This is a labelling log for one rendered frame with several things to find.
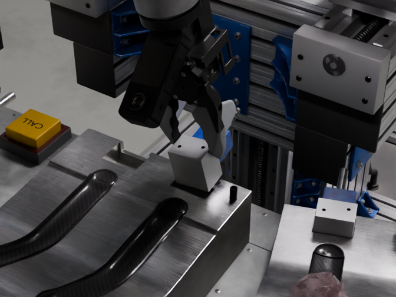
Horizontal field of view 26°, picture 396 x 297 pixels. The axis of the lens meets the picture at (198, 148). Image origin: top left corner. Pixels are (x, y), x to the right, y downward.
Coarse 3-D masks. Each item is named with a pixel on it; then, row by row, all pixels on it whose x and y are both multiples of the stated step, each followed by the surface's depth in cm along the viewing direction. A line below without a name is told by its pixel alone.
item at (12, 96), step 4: (12, 92) 119; (4, 96) 118; (8, 96) 118; (12, 96) 118; (0, 100) 117; (4, 100) 117; (8, 100) 118; (12, 100) 119; (0, 104) 117; (4, 104) 117; (0, 108) 117
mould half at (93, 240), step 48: (96, 144) 117; (48, 192) 110; (144, 192) 109; (240, 192) 109; (0, 240) 101; (96, 240) 103; (192, 240) 103; (240, 240) 112; (0, 288) 90; (48, 288) 92; (144, 288) 97; (192, 288) 102
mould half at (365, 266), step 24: (288, 216) 111; (312, 216) 111; (360, 216) 111; (288, 240) 107; (312, 240) 107; (336, 240) 107; (360, 240) 107; (384, 240) 107; (288, 264) 104; (360, 264) 104; (384, 264) 104; (264, 288) 96; (288, 288) 97; (360, 288) 99; (384, 288) 100
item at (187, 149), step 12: (228, 132) 110; (180, 144) 107; (192, 144) 107; (204, 144) 106; (228, 144) 110; (180, 156) 106; (192, 156) 105; (204, 156) 105; (180, 168) 108; (192, 168) 106; (204, 168) 106; (216, 168) 108; (180, 180) 109; (192, 180) 108; (204, 180) 107; (216, 180) 109
